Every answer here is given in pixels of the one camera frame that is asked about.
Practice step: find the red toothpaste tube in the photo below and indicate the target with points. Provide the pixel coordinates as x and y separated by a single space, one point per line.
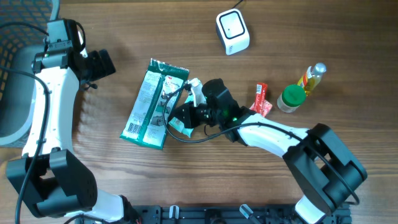
260 97

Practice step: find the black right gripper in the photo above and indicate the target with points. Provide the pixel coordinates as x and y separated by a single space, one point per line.
189 119

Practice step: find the red small carton box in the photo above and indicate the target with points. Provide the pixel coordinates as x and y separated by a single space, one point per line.
265 109

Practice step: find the teal wipes packet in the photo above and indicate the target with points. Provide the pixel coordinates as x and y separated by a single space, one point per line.
175 122

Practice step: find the black mounting rail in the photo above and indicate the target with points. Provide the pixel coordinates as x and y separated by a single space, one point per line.
277 213

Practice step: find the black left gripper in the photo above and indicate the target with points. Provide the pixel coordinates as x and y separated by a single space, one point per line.
99 71

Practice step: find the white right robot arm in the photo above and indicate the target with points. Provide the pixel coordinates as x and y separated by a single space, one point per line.
325 169

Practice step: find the yellow oil bottle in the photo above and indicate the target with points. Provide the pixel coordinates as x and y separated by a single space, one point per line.
312 77

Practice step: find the green lid jar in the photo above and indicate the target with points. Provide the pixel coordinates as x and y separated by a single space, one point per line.
291 98

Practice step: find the white barcode scanner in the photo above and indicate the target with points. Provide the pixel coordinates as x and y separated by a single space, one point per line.
232 31

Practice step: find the green glove package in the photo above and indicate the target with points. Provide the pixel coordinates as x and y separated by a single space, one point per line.
156 98

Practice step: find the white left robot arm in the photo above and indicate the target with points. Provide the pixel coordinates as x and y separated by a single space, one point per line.
49 179

